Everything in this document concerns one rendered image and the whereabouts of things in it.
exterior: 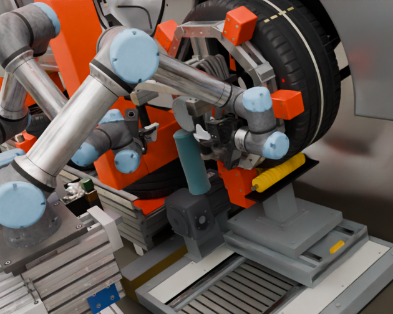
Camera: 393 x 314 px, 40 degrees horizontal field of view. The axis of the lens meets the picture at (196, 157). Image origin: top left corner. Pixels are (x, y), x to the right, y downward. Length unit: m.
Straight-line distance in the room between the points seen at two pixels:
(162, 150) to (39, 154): 1.14
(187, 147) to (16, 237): 0.81
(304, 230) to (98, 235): 1.00
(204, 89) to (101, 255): 0.54
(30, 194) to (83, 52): 0.96
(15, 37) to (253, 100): 0.67
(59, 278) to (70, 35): 0.95
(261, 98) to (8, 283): 0.80
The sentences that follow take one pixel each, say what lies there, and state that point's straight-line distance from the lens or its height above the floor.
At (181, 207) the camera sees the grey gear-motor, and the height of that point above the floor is 0.40.
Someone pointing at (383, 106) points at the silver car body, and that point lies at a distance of 1.75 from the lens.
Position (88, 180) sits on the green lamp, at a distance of 2.09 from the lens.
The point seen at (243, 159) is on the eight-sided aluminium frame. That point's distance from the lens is 1.97.
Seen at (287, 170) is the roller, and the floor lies 0.51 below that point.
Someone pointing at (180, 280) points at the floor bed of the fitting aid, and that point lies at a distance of 2.37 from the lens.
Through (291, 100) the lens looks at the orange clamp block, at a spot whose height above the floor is 0.87.
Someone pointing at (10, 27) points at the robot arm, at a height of 1.31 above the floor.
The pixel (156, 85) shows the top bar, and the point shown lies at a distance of 1.84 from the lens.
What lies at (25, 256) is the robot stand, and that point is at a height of 0.82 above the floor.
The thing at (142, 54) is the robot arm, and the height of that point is 1.21.
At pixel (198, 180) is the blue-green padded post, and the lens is 2.07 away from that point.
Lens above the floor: 1.46
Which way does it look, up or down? 24 degrees down
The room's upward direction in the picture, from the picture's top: 16 degrees counter-clockwise
